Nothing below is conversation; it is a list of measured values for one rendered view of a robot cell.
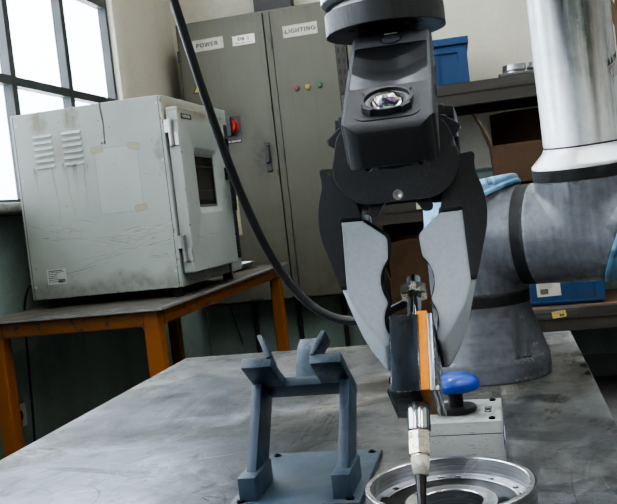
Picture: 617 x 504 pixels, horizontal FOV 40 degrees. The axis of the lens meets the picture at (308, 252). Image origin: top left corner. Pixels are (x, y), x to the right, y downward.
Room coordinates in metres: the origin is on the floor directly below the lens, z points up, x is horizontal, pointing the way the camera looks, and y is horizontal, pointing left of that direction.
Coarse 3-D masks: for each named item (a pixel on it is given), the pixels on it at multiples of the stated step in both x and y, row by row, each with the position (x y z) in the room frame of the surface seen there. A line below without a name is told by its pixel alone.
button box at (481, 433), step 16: (464, 400) 0.70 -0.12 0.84; (480, 400) 0.69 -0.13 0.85; (496, 400) 0.69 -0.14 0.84; (432, 416) 0.66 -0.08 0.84; (448, 416) 0.65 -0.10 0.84; (464, 416) 0.65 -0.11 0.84; (480, 416) 0.64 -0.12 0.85; (496, 416) 0.64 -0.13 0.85; (432, 432) 0.64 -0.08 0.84; (448, 432) 0.64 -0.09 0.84; (464, 432) 0.63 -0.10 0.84; (480, 432) 0.63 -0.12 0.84; (496, 432) 0.63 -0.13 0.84; (432, 448) 0.64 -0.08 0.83; (448, 448) 0.64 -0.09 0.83; (464, 448) 0.63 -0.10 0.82; (480, 448) 0.63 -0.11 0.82; (496, 448) 0.63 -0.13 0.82
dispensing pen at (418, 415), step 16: (416, 288) 0.50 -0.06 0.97; (416, 304) 0.50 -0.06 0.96; (400, 320) 0.48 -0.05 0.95; (416, 320) 0.48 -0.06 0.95; (400, 336) 0.47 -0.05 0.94; (416, 336) 0.47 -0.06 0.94; (400, 352) 0.47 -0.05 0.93; (416, 352) 0.46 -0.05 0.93; (400, 368) 0.46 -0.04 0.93; (416, 368) 0.46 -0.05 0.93; (400, 384) 0.46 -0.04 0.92; (416, 384) 0.45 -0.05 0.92; (400, 400) 0.46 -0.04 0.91; (416, 400) 0.46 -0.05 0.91; (400, 416) 0.49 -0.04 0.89; (416, 416) 0.46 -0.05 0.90; (416, 432) 0.45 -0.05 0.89; (416, 448) 0.45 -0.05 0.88; (416, 464) 0.45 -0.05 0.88; (416, 480) 0.44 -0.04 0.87
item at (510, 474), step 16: (400, 464) 0.56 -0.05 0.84; (432, 464) 0.56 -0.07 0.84; (448, 464) 0.56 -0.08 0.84; (464, 464) 0.56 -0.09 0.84; (480, 464) 0.56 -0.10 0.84; (496, 464) 0.55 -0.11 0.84; (512, 464) 0.54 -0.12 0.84; (384, 480) 0.55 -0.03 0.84; (400, 480) 0.56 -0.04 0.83; (496, 480) 0.54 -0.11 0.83; (512, 480) 0.54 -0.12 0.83; (528, 480) 0.51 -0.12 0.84; (368, 496) 0.51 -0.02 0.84; (384, 496) 0.53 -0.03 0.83; (416, 496) 0.53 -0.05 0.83; (432, 496) 0.53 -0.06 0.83; (448, 496) 0.53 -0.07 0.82; (464, 496) 0.53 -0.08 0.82; (480, 496) 0.52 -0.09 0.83; (496, 496) 0.51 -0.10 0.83; (528, 496) 0.48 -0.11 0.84
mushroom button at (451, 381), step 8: (448, 376) 0.66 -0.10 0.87; (456, 376) 0.66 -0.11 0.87; (464, 376) 0.66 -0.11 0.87; (472, 376) 0.66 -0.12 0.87; (448, 384) 0.65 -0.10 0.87; (456, 384) 0.65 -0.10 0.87; (464, 384) 0.65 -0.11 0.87; (472, 384) 0.65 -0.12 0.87; (448, 392) 0.65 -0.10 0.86; (456, 392) 0.65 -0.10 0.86; (464, 392) 0.65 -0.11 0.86; (448, 400) 0.67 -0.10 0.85; (456, 400) 0.66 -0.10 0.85
